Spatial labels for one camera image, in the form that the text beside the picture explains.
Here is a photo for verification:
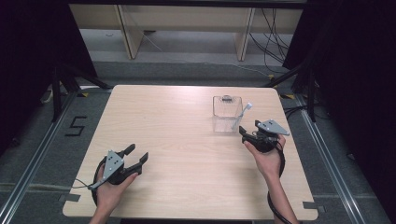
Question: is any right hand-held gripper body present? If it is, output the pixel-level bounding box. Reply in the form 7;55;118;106
244;119;290;154

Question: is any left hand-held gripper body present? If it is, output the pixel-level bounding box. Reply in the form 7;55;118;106
88;149;144;191

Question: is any light blue toothbrush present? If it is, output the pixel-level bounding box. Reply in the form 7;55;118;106
231;102;254;132

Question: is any clear plastic container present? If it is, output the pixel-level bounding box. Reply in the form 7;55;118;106
212;95;245;134

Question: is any person's left hand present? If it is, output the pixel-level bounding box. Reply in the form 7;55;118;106
94;162;139;214

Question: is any person's right hand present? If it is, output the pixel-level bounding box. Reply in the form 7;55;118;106
243;133;287;182

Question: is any black metal stand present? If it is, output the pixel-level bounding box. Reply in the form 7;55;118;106
50;63;113;123
262;60;318;123

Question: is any black tape floor mark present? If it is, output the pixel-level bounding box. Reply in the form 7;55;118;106
64;116;88;137

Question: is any grey tape strip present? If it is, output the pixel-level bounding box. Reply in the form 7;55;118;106
303;201;327;215
58;193;81;203

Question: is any black curtain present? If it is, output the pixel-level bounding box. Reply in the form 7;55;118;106
0;0;99;157
281;0;396;216

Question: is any light wooden shelf unit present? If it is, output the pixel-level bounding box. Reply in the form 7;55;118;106
68;3;304;62

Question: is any black floor cable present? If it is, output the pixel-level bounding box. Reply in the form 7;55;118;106
282;105;313;120

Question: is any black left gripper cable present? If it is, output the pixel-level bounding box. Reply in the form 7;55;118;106
91;156;108;207

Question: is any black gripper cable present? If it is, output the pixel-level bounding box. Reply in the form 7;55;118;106
266;144;295;224
91;156;108;207

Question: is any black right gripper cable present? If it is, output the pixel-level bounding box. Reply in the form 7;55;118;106
266;144;295;224

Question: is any thin grey cable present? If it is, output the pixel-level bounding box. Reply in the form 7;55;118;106
74;177;92;189

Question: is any aluminium floor rail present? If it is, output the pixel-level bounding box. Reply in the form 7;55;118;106
293;94;368;224
0;91;78;224

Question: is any bundle of black cables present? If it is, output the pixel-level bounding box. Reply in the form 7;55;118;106
248;7;294;75

